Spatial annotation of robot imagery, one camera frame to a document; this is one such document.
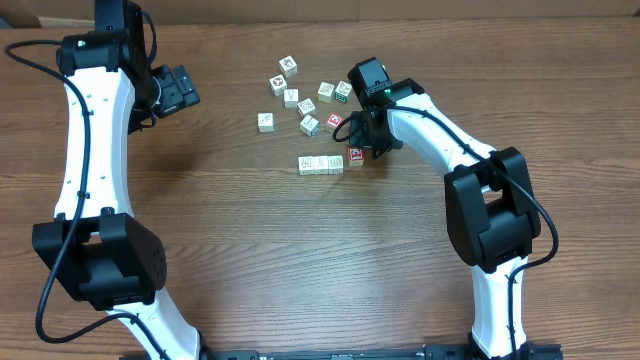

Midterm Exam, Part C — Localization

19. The red letter block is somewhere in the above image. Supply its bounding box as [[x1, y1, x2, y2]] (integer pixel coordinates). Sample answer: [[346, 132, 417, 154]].
[[325, 112, 344, 133], [347, 147, 364, 167]]

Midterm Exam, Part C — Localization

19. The pretzel picture block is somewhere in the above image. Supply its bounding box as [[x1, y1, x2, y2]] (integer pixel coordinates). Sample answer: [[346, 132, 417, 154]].
[[328, 155, 344, 174]]

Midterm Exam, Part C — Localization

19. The giraffe picture block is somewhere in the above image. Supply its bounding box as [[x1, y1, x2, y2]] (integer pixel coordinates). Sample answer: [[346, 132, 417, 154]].
[[313, 155, 329, 175]]

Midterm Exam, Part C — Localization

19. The line drawing wooden block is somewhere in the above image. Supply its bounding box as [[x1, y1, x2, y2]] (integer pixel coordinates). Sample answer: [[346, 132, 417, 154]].
[[298, 156, 315, 176]]

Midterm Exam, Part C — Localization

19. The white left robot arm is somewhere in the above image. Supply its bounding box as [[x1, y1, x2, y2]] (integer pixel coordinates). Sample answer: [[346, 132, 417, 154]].
[[32, 1, 209, 359]]

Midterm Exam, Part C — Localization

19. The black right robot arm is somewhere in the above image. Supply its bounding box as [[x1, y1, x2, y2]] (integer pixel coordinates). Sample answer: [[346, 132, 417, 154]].
[[347, 58, 541, 359]]

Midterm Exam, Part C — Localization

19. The dog picture green block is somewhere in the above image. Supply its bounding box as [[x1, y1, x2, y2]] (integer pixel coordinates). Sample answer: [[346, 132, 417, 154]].
[[334, 81, 353, 103]]

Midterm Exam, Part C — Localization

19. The turtle picture block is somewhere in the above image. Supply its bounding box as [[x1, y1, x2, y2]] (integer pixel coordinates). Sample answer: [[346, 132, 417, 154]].
[[317, 82, 335, 103]]

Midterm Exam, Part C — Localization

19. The blue sided picture block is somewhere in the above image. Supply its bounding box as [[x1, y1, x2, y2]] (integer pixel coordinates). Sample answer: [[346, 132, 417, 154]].
[[299, 115, 320, 137]]

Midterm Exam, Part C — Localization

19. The snail picture block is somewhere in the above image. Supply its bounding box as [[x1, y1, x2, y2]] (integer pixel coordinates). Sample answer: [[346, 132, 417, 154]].
[[297, 98, 317, 118]]

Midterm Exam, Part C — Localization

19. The ice cream picture block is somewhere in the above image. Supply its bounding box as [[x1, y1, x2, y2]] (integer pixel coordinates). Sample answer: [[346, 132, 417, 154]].
[[283, 88, 299, 109]]

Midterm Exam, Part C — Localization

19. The green sided picture block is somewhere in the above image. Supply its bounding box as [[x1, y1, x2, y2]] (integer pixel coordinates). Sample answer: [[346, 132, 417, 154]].
[[257, 113, 275, 133]]

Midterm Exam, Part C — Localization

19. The soccer ball picture block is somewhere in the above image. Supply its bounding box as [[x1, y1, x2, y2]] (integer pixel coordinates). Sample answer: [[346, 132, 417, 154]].
[[269, 74, 288, 96]]

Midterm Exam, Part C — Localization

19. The face picture block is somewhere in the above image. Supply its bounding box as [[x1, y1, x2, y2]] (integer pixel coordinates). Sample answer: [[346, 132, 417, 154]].
[[279, 55, 298, 78]]

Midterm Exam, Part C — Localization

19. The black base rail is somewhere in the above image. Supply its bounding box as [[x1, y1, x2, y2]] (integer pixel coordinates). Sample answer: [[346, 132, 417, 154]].
[[119, 342, 564, 360]]

